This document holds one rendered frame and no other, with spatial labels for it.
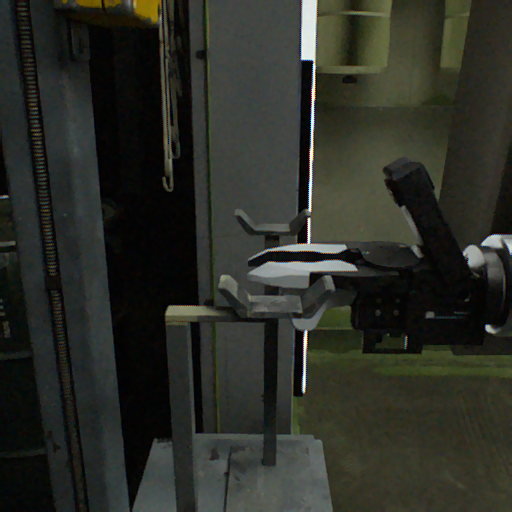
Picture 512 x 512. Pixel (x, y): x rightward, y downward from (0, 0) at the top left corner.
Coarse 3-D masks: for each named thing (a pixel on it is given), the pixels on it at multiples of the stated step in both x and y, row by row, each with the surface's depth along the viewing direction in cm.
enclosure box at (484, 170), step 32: (480, 0) 139; (480, 32) 139; (480, 64) 139; (480, 96) 139; (480, 128) 140; (448, 160) 164; (480, 160) 140; (448, 192) 164; (480, 192) 140; (480, 224) 140; (480, 352) 160
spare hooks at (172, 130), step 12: (168, 0) 91; (180, 0) 91; (168, 12) 92; (180, 12) 92; (168, 36) 93; (180, 36) 91; (168, 48) 94; (180, 48) 92; (168, 60) 92; (168, 72) 93; (168, 84) 93; (180, 84) 97; (168, 96) 93; (180, 96) 97; (168, 108) 94; (168, 120) 94; (168, 132) 95; (168, 168) 93; (168, 192) 96
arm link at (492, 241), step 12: (492, 240) 48; (504, 240) 46; (504, 252) 45; (504, 264) 45; (504, 276) 45; (504, 288) 45; (504, 300) 45; (504, 312) 45; (492, 324) 48; (504, 324) 45
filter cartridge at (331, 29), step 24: (336, 0) 223; (360, 0) 221; (384, 0) 224; (336, 24) 226; (360, 24) 224; (384, 24) 229; (336, 48) 230; (360, 48) 227; (384, 48) 233; (336, 72) 231; (360, 72) 230; (384, 72) 237
